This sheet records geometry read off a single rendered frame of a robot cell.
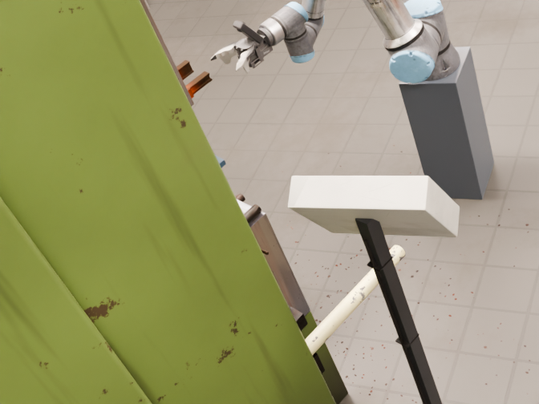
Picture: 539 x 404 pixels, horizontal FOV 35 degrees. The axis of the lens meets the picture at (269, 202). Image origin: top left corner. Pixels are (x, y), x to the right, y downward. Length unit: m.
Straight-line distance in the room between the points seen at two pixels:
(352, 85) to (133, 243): 2.74
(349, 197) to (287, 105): 2.47
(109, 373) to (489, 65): 2.92
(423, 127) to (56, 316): 2.06
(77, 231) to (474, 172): 2.09
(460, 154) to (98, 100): 2.03
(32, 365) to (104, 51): 0.59
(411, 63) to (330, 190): 1.06
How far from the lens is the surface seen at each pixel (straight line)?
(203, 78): 2.93
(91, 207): 1.72
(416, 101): 3.31
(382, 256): 2.15
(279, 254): 2.55
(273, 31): 3.04
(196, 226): 1.90
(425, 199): 1.94
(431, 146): 3.45
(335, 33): 4.86
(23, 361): 1.66
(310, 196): 2.04
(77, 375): 1.74
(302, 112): 4.35
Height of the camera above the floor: 2.50
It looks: 40 degrees down
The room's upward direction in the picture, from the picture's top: 24 degrees counter-clockwise
